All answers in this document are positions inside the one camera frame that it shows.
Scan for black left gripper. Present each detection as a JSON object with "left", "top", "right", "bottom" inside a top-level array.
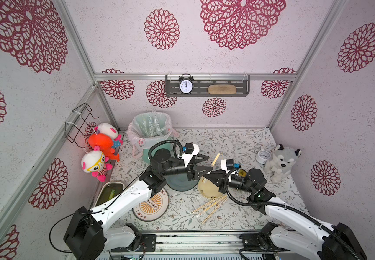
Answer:
[{"left": 162, "top": 153, "right": 213, "bottom": 182}]

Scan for disposable chopsticks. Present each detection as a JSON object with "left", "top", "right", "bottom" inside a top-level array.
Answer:
[{"left": 211, "top": 153, "right": 221, "bottom": 167}]

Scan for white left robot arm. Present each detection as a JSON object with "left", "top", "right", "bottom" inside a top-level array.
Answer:
[{"left": 63, "top": 145, "right": 213, "bottom": 260}]

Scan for pile of wrapped chopsticks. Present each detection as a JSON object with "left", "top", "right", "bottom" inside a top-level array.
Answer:
[{"left": 191, "top": 195, "right": 228, "bottom": 224}]

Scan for cream yellow plate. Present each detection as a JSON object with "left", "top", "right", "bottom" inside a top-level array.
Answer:
[{"left": 198, "top": 177, "right": 223, "bottom": 199}]

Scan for dark green glass plate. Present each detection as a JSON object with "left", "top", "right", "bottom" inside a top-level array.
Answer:
[{"left": 166, "top": 174, "right": 199, "bottom": 192}]

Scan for yellow patterned plate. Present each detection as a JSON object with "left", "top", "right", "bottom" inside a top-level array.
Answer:
[{"left": 237, "top": 169, "right": 248, "bottom": 178}]

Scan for small white round gauge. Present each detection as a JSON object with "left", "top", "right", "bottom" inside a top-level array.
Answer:
[{"left": 256, "top": 149, "right": 271, "bottom": 165}]

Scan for white orange patterned plate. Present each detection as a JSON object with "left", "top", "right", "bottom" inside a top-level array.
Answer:
[{"left": 132, "top": 189, "right": 170, "bottom": 222}]

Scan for husky plush toy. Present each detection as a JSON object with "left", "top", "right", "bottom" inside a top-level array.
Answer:
[{"left": 264, "top": 144, "right": 302, "bottom": 183}]

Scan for green trash bin with bag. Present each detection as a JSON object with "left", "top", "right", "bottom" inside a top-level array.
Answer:
[{"left": 127, "top": 112, "right": 178, "bottom": 164}]

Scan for wooden brush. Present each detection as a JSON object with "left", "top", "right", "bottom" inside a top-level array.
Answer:
[{"left": 208, "top": 84, "right": 237, "bottom": 95}]

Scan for black alarm clock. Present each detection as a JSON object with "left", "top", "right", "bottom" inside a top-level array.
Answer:
[{"left": 179, "top": 73, "right": 195, "bottom": 94}]

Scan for white container green inside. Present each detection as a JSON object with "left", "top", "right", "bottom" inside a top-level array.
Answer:
[{"left": 94, "top": 182, "right": 125, "bottom": 206}]

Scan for red orange plush toy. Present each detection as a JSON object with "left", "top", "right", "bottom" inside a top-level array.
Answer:
[{"left": 88, "top": 133, "right": 120, "bottom": 162}]

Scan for white pink plush doll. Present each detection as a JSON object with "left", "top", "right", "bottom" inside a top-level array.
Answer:
[{"left": 94, "top": 122, "right": 122, "bottom": 141}]

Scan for white plush doll yellow glasses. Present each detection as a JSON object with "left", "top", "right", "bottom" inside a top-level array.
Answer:
[{"left": 81, "top": 146, "right": 113, "bottom": 182}]

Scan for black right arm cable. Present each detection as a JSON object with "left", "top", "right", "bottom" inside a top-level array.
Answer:
[{"left": 224, "top": 168, "right": 360, "bottom": 260}]

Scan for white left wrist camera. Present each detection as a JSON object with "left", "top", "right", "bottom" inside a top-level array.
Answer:
[{"left": 182, "top": 143, "right": 200, "bottom": 167}]

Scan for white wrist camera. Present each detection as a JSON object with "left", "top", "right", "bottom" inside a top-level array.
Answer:
[
  {"left": 220, "top": 159, "right": 241, "bottom": 178},
  {"left": 182, "top": 143, "right": 200, "bottom": 167}
]

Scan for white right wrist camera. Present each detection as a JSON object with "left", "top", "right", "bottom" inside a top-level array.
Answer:
[{"left": 220, "top": 159, "right": 241, "bottom": 178}]

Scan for metal base rail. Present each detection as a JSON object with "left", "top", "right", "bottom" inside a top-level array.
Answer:
[{"left": 62, "top": 230, "right": 305, "bottom": 260}]

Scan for grey wall shelf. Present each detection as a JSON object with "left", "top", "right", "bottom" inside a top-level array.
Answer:
[{"left": 165, "top": 75, "right": 250, "bottom": 98}]

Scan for black wire rack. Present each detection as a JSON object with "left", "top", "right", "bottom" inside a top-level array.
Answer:
[{"left": 64, "top": 102, "right": 100, "bottom": 148}]

